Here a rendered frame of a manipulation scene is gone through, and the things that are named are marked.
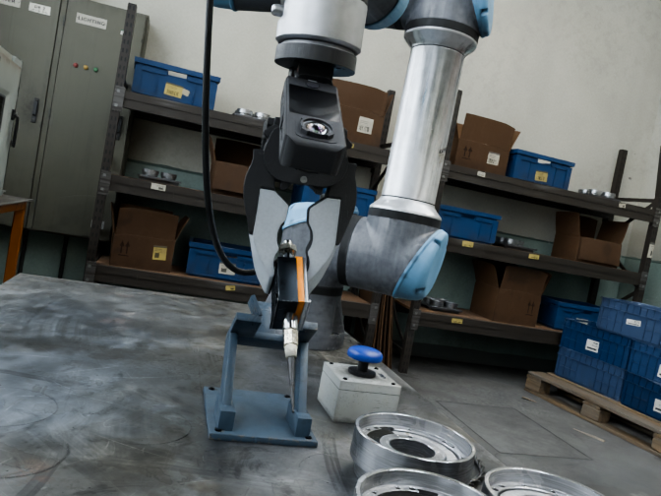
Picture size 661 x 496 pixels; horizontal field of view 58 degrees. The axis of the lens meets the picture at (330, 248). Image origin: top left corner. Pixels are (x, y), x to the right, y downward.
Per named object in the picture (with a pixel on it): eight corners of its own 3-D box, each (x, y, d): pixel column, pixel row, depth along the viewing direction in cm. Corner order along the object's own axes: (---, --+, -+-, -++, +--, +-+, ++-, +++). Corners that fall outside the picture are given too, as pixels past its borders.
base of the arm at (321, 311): (248, 322, 106) (258, 267, 105) (330, 332, 110) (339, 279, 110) (261, 343, 92) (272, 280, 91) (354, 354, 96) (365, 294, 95)
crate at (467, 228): (470, 240, 475) (476, 214, 474) (496, 245, 439) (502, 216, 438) (410, 229, 461) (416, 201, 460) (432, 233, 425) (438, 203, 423)
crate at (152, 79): (208, 117, 414) (212, 86, 413) (214, 112, 378) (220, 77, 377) (129, 99, 397) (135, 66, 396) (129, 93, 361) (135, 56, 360)
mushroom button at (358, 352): (380, 399, 66) (389, 354, 66) (346, 395, 65) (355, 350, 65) (369, 387, 70) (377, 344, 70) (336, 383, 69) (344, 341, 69)
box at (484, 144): (514, 179, 438) (525, 128, 436) (447, 163, 417) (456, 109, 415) (482, 178, 476) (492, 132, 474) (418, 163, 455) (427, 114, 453)
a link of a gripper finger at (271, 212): (266, 283, 58) (289, 190, 57) (270, 296, 52) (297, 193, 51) (234, 277, 57) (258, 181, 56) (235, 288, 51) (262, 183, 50)
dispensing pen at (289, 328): (277, 397, 43) (274, 224, 54) (270, 423, 46) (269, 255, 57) (308, 398, 43) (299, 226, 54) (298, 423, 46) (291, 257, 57)
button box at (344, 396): (394, 427, 65) (402, 383, 65) (332, 421, 63) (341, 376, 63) (370, 401, 73) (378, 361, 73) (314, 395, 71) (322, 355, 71)
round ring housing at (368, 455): (492, 508, 50) (502, 461, 50) (386, 516, 45) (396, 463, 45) (420, 453, 59) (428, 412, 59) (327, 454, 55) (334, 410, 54)
